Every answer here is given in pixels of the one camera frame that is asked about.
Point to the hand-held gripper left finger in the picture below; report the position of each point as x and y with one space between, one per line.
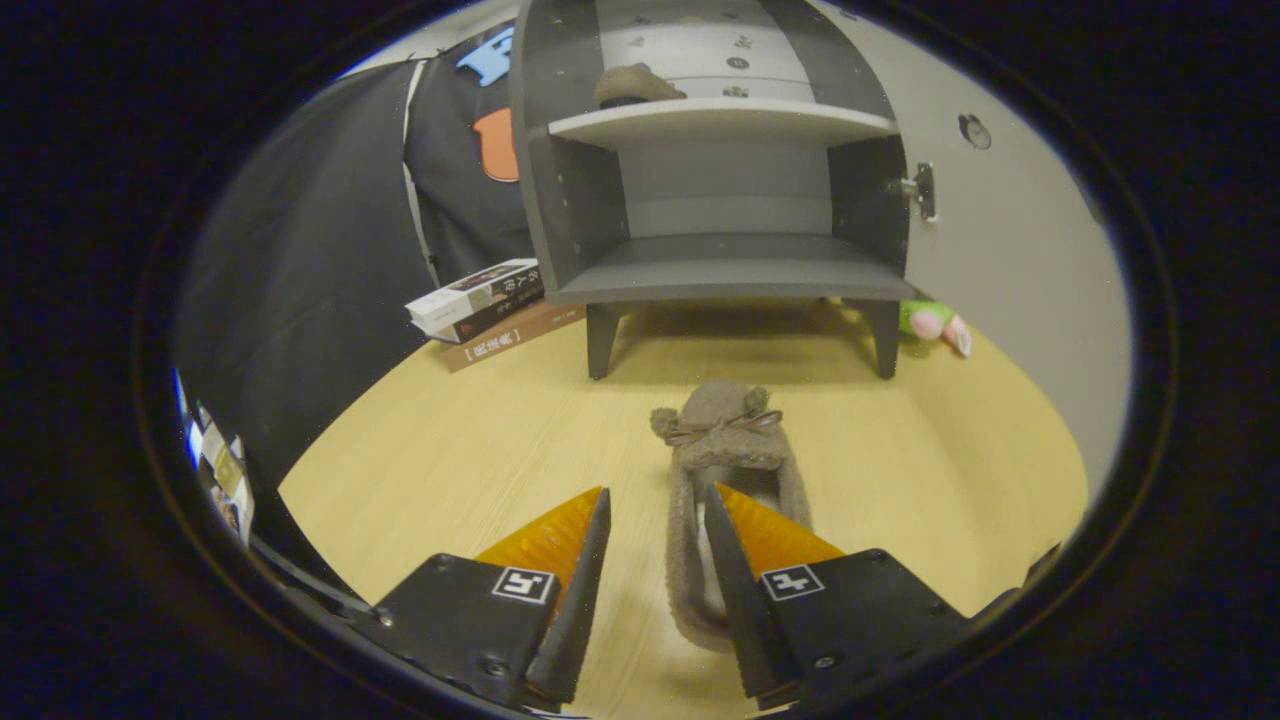
585 610

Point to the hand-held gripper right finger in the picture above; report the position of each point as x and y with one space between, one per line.
740 610

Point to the brown fuzzy shoe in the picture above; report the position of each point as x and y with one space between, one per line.
720 440
635 85

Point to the grey shoe cabinet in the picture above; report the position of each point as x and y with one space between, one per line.
580 200

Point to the white shoe cabinet door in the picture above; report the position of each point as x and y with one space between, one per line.
1020 250

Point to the metal door hinge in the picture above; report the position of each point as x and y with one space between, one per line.
920 190

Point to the brown book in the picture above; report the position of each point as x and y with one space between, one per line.
510 335

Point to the dark book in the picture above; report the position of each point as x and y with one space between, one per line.
495 315

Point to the white book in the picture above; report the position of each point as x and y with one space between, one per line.
470 295

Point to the green and pink plush toy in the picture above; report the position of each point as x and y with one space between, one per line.
930 320

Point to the cluttered side table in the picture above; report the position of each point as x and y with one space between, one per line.
225 470

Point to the black backdrop cloth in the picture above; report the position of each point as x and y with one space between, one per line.
320 250

